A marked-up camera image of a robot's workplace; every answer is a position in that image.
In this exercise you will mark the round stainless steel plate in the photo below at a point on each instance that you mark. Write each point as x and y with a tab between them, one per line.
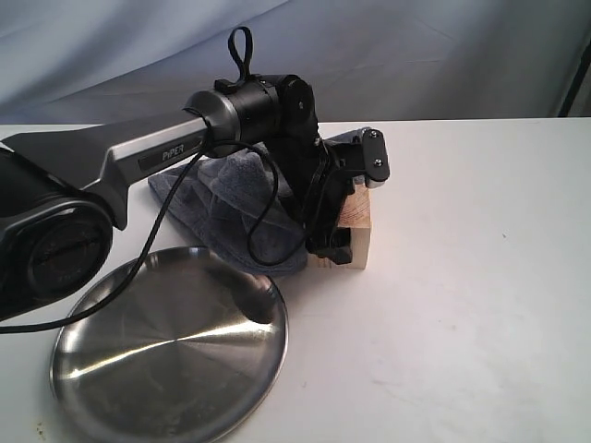
186	353

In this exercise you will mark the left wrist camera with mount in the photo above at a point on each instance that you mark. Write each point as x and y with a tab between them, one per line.
362	154

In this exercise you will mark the black backdrop stand pole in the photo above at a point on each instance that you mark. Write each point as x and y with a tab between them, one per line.
576	83

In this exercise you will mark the light wooden cube block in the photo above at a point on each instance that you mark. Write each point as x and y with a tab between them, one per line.
355	215

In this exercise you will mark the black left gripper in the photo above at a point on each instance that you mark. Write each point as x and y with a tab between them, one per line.
319	192

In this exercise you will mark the grey fleece cloth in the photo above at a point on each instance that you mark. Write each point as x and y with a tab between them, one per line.
227	204

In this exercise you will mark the blue-grey backdrop cloth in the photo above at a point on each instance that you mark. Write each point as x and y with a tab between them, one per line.
103	61

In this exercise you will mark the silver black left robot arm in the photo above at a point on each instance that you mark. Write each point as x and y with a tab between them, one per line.
63	193

